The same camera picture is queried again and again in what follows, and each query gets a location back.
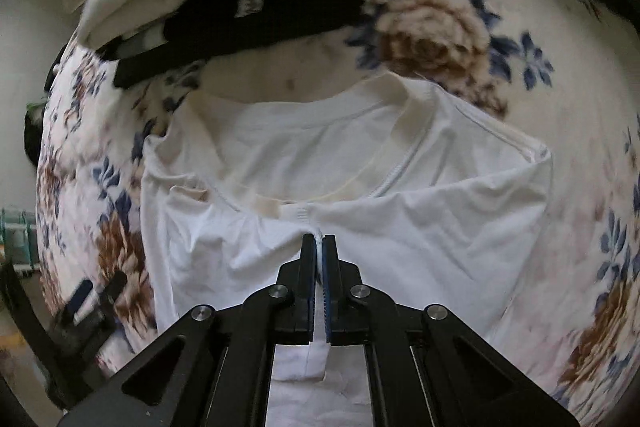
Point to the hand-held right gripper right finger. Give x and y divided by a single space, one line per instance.
329 287

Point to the floral plush blanket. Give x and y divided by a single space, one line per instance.
550 132

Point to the white t-shirt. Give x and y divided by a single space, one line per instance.
400 217

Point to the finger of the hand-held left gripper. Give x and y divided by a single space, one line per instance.
81 298
112 288

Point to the dark cloth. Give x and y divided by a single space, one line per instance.
31 134

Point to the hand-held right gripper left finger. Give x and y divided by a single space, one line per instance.
308 287

